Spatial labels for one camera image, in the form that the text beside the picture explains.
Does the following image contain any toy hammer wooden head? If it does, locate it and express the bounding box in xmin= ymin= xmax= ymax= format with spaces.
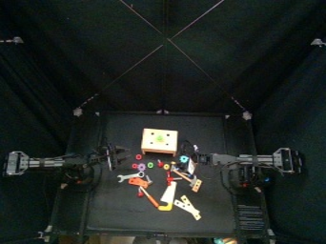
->
xmin=173 ymin=169 xmax=205 ymax=193

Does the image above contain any grey toy wrench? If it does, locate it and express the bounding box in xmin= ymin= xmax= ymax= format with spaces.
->
xmin=117 ymin=171 xmax=147 ymax=183

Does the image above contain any red toy cross screw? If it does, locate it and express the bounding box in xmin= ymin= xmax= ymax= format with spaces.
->
xmin=166 ymin=171 xmax=183 ymax=187

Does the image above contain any wooden toy tool box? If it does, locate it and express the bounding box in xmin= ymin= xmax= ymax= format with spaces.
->
xmin=141 ymin=128 xmax=179 ymax=157

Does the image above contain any orange toy block piece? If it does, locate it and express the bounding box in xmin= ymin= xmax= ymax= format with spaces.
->
xmin=127 ymin=176 xmax=150 ymax=190

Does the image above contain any wooden perforated strip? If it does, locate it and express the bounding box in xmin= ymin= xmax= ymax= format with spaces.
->
xmin=174 ymin=198 xmax=203 ymax=221
xmin=179 ymin=194 xmax=202 ymax=214

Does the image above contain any red orange toy screwdriver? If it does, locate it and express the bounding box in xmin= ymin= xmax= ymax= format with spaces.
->
xmin=137 ymin=187 xmax=161 ymax=209

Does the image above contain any black ribbed block stack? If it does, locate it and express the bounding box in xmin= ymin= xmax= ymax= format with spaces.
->
xmin=236 ymin=204 xmax=265 ymax=231

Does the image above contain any black cloth backdrop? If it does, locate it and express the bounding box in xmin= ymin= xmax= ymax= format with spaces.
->
xmin=0 ymin=0 xmax=326 ymax=244

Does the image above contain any wooden toy saw yellow handle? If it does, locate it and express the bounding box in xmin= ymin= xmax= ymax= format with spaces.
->
xmin=157 ymin=180 xmax=178 ymax=213

